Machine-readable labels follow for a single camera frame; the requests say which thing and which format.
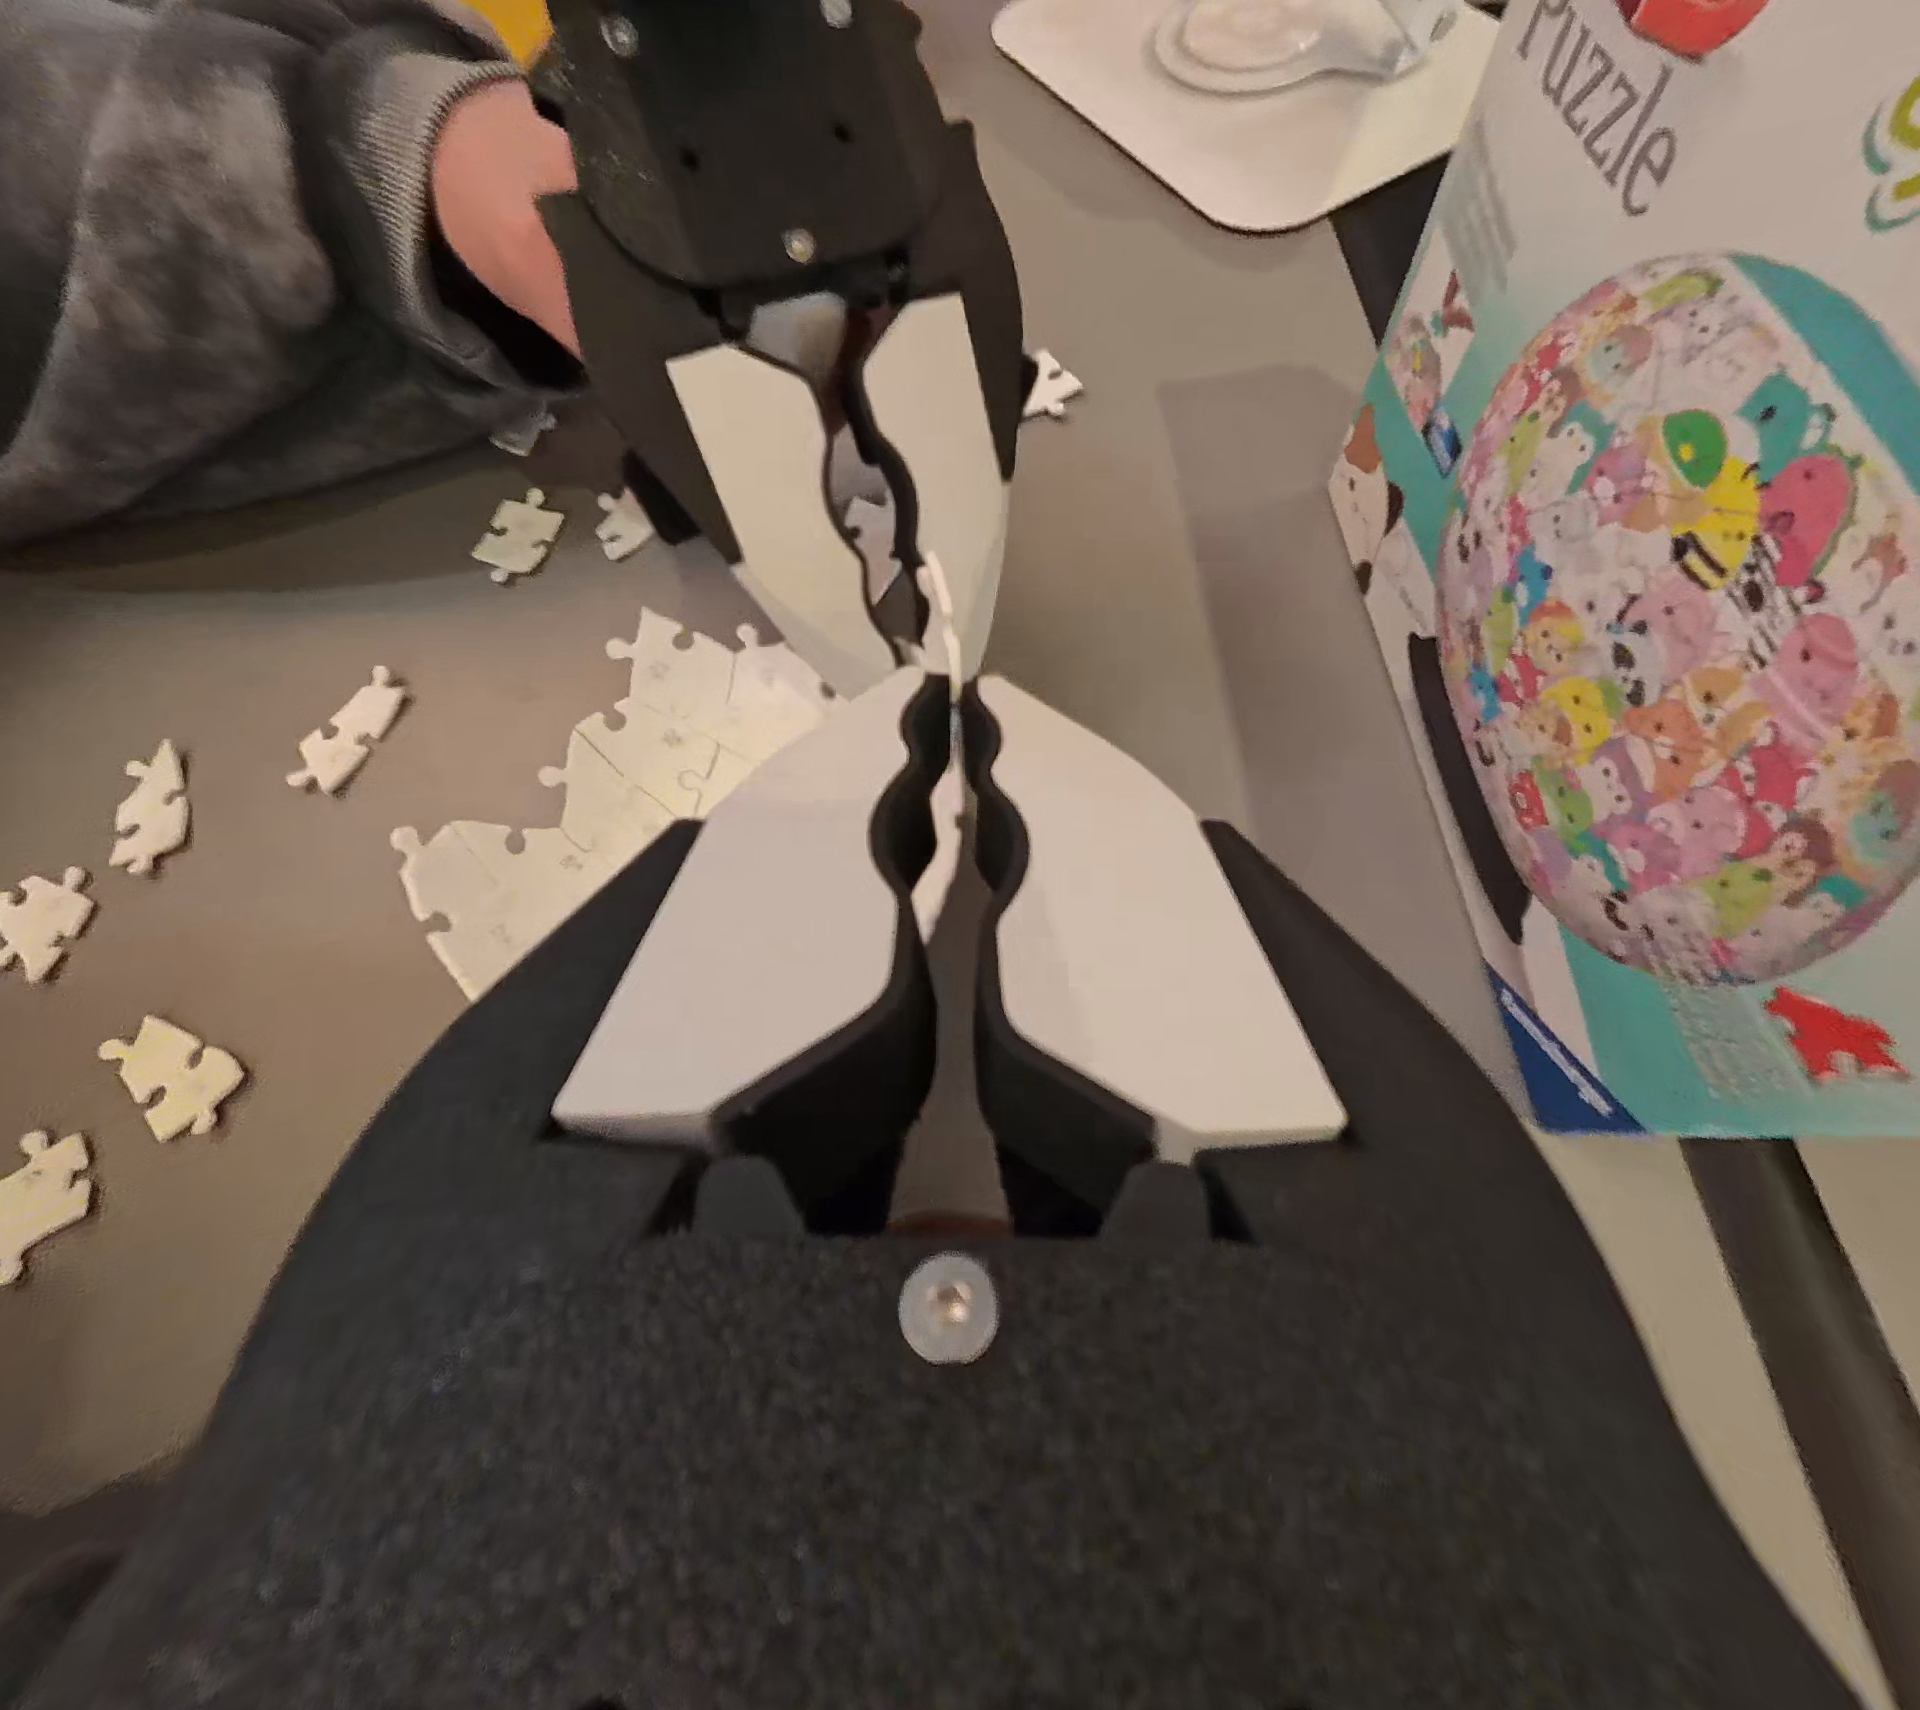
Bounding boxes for person's left hand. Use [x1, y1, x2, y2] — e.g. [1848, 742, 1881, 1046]
[431, 78, 589, 369]

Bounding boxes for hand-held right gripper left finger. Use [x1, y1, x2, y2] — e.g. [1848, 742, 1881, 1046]
[548, 667, 965, 1235]

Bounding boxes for single curved puzzle piece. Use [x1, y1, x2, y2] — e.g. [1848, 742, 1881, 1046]
[911, 552, 969, 939]

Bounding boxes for partly built white puzzle ball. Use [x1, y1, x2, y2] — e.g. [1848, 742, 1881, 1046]
[389, 606, 845, 1003]

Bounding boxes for puzzle pieces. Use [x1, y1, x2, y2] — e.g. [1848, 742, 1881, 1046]
[0, 347, 1086, 1292]

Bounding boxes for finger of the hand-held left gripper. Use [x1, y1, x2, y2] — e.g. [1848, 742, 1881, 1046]
[843, 287, 1009, 679]
[664, 295, 920, 695]

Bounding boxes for white board stand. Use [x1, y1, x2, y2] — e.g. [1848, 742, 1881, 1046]
[990, 0, 1505, 235]

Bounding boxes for colourful puzzle ball box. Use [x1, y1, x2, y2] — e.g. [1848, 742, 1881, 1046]
[1325, 0, 1920, 1139]

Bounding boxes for person's grey sleeved left forearm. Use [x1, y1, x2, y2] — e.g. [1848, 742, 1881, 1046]
[0, 0, 589, 545]

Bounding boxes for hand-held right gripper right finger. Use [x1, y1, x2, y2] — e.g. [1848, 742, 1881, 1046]
[955, 672, 1352, 1235]

